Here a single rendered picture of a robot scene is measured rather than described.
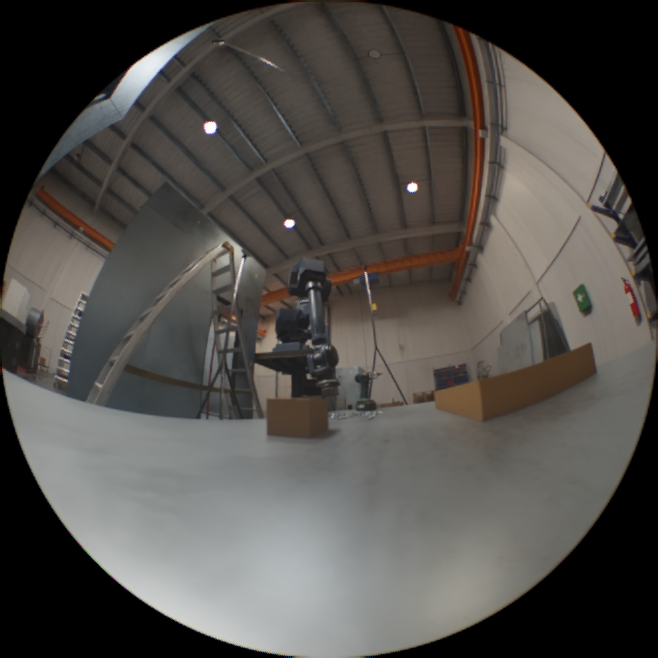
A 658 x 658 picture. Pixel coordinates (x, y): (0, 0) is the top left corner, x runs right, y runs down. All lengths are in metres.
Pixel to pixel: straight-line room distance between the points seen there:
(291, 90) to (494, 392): 7.55
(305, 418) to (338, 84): 7.40
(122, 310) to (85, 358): 0.63
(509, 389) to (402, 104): 7.58
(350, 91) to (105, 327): 7.57
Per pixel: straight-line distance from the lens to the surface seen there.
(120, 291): 2.38
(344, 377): 7.68
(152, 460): 0.17
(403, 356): 11.90
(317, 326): 1.50
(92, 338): 2.25
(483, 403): 0.31
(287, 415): 0.31
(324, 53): 7.49
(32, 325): 7.07
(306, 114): 7.44
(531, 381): 0.35
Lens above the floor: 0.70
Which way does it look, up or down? 22 degrees up
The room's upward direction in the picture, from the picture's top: 2 degrees counter-clockwise
